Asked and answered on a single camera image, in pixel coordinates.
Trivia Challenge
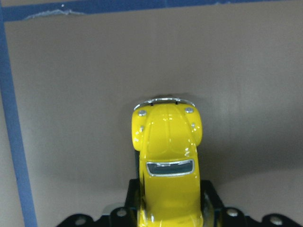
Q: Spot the yellow beetle toy car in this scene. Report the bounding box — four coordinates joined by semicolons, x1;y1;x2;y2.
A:
132;97;204;227

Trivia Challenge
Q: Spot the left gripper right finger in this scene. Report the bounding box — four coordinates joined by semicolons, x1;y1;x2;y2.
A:
201;180;301;227

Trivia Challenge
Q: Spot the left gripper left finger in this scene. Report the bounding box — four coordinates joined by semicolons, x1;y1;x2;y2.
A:
58;179;140;227

